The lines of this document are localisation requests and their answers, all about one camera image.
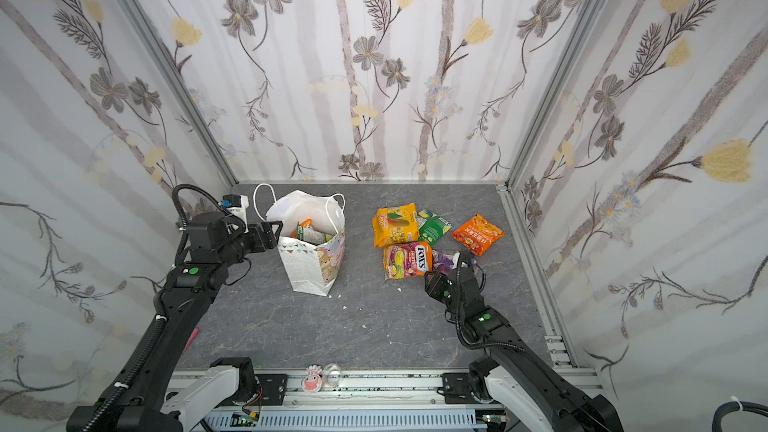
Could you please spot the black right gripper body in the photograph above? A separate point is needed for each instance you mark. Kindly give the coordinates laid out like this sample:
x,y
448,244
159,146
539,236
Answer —
x,y
462,273

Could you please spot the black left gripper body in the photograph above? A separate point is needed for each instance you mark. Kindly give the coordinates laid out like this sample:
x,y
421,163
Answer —
x,y
253,241

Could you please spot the green Fox's spring tea packet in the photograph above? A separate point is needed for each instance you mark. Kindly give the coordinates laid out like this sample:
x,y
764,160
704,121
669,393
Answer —
x,y
315,237

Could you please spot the orange Fox's candy packet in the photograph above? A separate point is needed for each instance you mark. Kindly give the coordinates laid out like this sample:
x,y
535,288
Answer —
x,y
407,260
301,228

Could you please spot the cartoon animal paper bag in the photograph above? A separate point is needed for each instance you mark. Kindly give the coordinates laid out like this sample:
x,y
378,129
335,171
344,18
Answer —
x,y
311,269

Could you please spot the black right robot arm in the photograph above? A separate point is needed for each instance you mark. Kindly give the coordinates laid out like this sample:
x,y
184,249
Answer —
x,y
510,372

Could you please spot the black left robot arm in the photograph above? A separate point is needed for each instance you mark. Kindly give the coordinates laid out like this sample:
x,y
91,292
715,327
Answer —
x,y
211,244

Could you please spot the purple candy packet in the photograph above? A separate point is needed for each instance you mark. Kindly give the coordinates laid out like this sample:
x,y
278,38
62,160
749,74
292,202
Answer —
x,y
444,260

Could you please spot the orange red snack packet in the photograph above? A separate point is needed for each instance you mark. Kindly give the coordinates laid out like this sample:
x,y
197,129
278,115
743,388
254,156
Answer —
x,y
477,234

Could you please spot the small green snack packet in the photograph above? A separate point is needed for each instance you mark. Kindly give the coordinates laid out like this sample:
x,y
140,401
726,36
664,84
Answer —
x,y
432,227

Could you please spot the yellow snack packet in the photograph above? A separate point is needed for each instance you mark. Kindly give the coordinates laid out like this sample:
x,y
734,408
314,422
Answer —
x,y
395,225

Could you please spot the clear round ornament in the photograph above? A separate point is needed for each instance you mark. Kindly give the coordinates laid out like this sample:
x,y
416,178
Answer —
x,y
332,375

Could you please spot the pink toy figure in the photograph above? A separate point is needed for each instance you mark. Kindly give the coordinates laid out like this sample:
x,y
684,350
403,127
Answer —
x,y
313,379

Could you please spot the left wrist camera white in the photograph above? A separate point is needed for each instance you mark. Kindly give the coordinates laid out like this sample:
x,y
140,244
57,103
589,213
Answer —
x,y
237,205

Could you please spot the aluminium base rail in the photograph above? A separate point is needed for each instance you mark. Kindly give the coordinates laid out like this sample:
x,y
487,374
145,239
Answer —
x,y
366,400

